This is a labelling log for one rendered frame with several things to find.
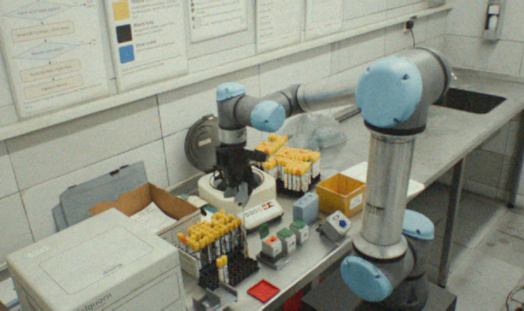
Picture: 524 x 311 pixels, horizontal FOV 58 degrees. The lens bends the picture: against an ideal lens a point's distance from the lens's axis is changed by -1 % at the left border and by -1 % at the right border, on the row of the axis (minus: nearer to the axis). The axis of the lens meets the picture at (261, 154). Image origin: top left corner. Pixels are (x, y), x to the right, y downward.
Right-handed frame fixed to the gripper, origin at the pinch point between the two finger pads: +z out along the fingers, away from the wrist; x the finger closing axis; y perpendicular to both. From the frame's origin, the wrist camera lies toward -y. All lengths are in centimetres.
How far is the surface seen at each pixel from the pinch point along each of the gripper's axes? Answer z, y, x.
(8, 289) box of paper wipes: 16, 56, -37
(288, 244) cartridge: 18.1, -11.5, 7.1
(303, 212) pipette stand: 13.7, -24.0, 3.0
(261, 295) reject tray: 21.8, 7.8, 13.5
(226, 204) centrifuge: 12.5, -9.7, -18.7
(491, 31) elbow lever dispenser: -10, -238, -15
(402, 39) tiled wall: -10, -186, -49
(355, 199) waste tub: 15.8, -44.6, 10.2
